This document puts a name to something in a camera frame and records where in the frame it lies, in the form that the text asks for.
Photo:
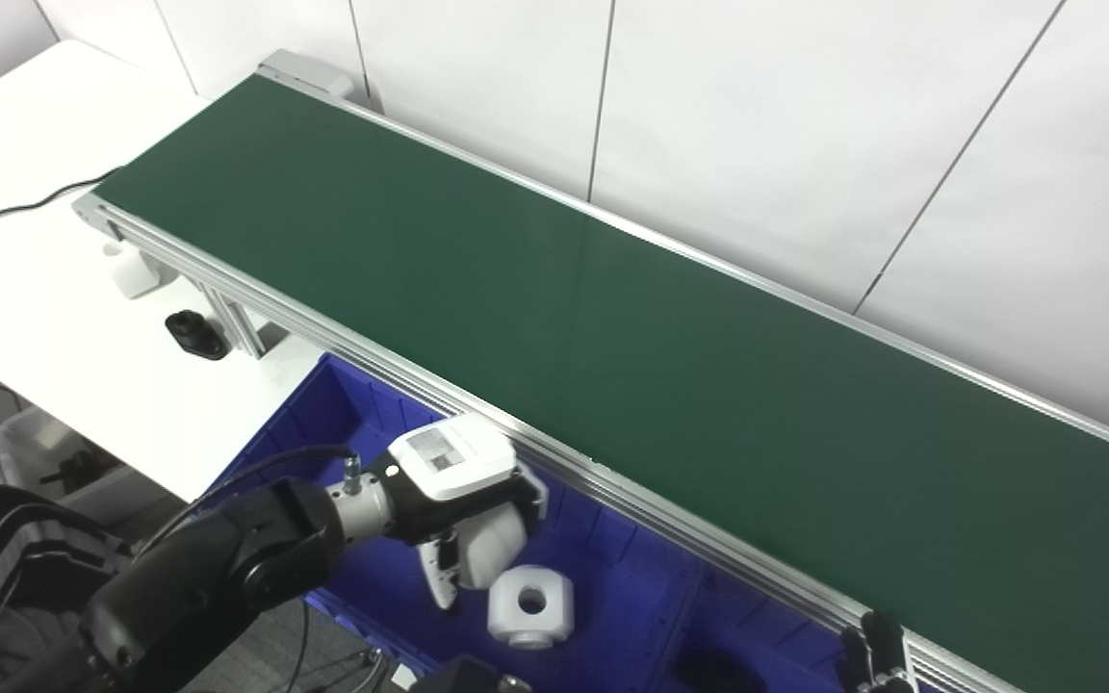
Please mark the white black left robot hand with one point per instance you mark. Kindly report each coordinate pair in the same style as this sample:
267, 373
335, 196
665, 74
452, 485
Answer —
449, 462

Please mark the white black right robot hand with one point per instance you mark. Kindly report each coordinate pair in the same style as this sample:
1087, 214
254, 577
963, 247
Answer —
877, 654

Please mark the white round plastic part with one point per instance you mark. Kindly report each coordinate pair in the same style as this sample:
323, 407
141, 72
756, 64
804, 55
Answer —
556, 616
497, 549
136, 271

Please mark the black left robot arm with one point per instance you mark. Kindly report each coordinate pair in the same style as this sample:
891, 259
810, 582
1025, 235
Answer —
208, 568

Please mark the blue plastic bin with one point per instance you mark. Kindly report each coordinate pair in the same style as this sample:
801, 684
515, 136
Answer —
786, 654
372, 423

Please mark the black plastic part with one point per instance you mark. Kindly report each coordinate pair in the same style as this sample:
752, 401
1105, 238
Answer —
713, 672
196, 335

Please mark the green conveyor belt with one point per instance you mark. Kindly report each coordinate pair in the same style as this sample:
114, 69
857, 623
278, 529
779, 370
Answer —
612, 337

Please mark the aluminium conveyor leg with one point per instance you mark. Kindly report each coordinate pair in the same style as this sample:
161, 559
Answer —
239, 327

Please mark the clear plastic storage box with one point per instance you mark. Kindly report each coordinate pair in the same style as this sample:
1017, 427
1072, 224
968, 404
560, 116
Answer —
35, 445

